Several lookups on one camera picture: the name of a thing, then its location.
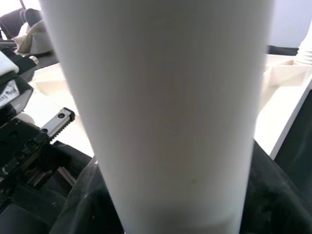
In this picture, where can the black office chair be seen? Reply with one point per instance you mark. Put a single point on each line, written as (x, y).
(29, 14)

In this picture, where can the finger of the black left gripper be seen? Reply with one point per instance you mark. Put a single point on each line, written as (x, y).
(73, 158)

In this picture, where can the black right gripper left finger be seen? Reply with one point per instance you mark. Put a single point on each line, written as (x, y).
(85, 207)

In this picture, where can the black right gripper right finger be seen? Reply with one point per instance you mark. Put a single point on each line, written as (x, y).
(275, 200)

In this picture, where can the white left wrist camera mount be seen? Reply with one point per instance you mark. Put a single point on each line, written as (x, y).
(6, 64)

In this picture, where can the white plastic table leg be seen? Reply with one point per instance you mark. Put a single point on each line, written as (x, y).
(306, 51)
(165, 109)

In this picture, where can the beige cloth pile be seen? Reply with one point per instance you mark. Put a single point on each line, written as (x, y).
(31, 39)

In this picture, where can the white plastic table top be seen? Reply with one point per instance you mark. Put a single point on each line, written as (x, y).
(280, 102)

